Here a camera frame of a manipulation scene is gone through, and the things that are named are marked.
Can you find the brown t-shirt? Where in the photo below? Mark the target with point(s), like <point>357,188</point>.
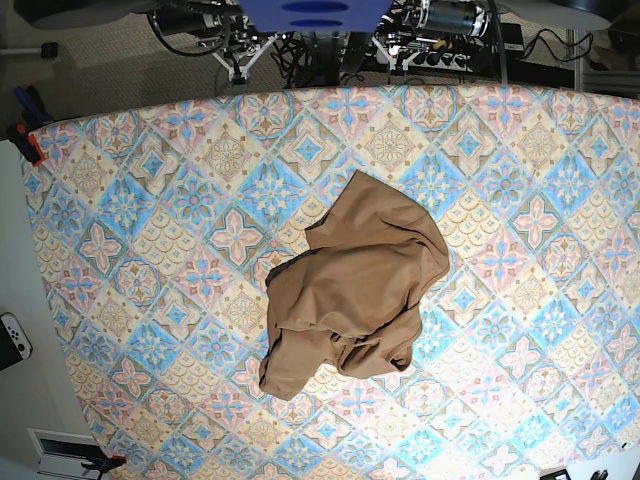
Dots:
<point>352,299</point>

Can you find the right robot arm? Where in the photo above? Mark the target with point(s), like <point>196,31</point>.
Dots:
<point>221,29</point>

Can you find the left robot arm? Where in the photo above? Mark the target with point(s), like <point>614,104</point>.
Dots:
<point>442,35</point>

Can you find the patterned tile tablecloth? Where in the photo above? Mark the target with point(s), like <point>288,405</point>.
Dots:
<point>155,230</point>

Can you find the white power strip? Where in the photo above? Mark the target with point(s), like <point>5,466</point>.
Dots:
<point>426,60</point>

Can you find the orange black bottom clamp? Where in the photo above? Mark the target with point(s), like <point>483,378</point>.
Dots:
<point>103,464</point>

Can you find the red black table clamp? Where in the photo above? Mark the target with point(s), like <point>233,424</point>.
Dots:
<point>26,143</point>

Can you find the white game controller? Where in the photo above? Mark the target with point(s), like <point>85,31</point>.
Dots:
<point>14,344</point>

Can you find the white floor vent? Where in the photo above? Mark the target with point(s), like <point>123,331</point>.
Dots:
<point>61,455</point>

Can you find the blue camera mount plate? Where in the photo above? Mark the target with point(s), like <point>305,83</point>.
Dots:
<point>315,15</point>

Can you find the blue handled tool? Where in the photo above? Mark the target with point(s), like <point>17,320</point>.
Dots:
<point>34,111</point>

